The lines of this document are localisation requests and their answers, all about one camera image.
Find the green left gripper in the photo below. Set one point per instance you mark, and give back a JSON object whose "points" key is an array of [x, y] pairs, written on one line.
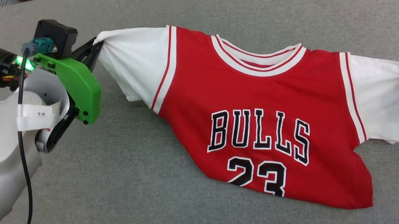
{"points": [[81, 89]]}

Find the red Bulls basketball jersey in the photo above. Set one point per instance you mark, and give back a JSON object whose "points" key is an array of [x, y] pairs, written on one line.
{"points": [[258, 92]]}

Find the white paper label strip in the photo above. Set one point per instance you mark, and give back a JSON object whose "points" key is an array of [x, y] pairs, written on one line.
{"points": [[40, 115]]}

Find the grey vented box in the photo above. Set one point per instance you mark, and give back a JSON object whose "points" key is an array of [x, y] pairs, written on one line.
{"points": [[2, 3]]}

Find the grey fabric sofa cushion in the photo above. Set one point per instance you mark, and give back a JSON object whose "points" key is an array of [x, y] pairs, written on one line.
{"points": [[137, 197]]}

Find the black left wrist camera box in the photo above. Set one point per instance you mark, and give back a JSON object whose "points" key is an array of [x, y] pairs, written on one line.
{"points": [[56, 34]]}

